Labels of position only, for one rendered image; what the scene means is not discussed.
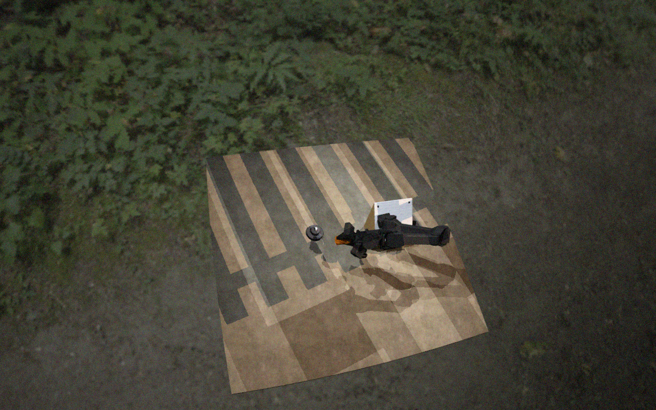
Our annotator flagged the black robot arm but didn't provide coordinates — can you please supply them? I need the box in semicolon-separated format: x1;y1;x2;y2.
351;213;451;259

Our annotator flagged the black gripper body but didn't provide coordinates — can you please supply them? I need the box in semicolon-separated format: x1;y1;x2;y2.
343;222;369;241

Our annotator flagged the orange knob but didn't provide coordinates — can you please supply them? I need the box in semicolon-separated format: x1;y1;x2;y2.
335;236;351;245

